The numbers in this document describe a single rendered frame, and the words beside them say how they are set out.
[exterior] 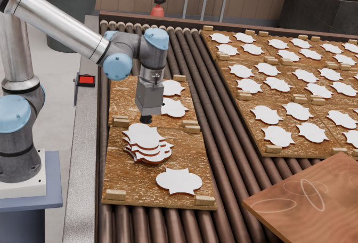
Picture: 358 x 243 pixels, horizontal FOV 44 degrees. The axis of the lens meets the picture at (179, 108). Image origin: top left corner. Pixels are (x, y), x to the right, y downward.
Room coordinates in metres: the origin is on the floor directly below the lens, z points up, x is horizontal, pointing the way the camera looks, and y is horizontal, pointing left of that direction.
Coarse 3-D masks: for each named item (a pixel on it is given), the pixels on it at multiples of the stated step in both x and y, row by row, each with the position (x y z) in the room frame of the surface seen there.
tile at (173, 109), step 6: (168, 102) 1.58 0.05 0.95; (174, 102) 1.59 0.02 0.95; (180, 102) 1.60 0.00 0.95; (162, 108) 1.53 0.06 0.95; (168, 108) 1.54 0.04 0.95; (174, 108) 1.54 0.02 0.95; (180, 108) 1.55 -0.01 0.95; (186, 108) 1.56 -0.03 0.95; (162, 114) 1.49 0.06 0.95; (168, 114) 1.49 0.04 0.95; (174, 114) 1.50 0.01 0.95; (180, 114) 1.51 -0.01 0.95
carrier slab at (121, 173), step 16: (112, 128) 1.34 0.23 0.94; (128, 128) 1.36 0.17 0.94; (160, 128) 1.40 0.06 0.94; (112, 144) 1.24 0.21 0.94; (176, 144) 1.31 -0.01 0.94; (192, 144) 1.33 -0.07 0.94; (112, 160) 1.15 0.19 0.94; (128, 160) 1.17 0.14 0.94; (176, 160) 1.21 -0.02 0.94; (192, 160) 1.23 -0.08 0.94; (112, 176) 1.07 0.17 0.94; (128, 176) 1.09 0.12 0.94; (144, 176) 1.10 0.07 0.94; (208, 176) 1.16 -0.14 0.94; (128, 192) 1.01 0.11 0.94; (144, 192) 1.03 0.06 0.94; (160, 192) 1.04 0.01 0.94; (208, 192) 1.08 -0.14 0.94; (192, 208) 1.01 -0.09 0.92; (208, 208) 1.02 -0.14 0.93
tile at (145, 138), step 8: (136, 128) 1.28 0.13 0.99; (144, 128) 1.29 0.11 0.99; (152, 128) 1.30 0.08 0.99; (128, 136) 1.22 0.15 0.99; (136, 136) 1.23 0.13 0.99; (144, 136) 1.24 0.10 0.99; (152, 136) 1.25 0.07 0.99; (160, 136) 1.26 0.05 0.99; (136, 144) 1.20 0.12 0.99; (144, 144) 1.19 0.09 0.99; (152, 144) 1.20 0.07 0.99
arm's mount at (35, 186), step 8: (40, 152) 1.16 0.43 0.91; (40, 176) 1.04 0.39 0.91; (0, 184) 0.98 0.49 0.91; (8, 184) 0.99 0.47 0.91; (16, 184) 0.99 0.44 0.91; (24, 184) 1.00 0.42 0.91; (32, 184) 1.00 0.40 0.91; (40, 184) 1.00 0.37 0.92; (0, 192) 0.96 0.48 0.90; (8, 192) 0.97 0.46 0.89; (16, 192) 0.98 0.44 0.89; (24, 192) 0.99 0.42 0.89; (32, 192) 1.00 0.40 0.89; (40, 192) 1.00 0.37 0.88
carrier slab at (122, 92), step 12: (120, 84) 1.69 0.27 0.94; (132, 84) 1.71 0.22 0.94; (120, 96) 1.58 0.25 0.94; (132, 96) 1.60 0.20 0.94; (120, 108) 1.49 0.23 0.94; (132, 108) 1.51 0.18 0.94; (192, 108) 1.59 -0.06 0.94; (132, 120) 1.42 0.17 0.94; (156, 120) 1.45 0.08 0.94; (168, 120) 1.46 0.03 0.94; (180, 120) 1.48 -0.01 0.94; (192, 120) 1.49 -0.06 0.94
